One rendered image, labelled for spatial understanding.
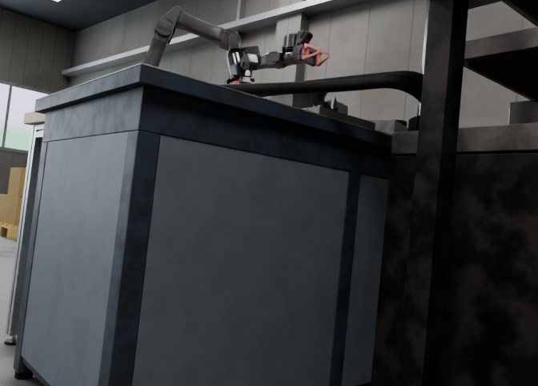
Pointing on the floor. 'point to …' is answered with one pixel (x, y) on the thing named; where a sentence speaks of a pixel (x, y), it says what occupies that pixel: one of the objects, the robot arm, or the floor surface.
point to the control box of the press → (436, 171)
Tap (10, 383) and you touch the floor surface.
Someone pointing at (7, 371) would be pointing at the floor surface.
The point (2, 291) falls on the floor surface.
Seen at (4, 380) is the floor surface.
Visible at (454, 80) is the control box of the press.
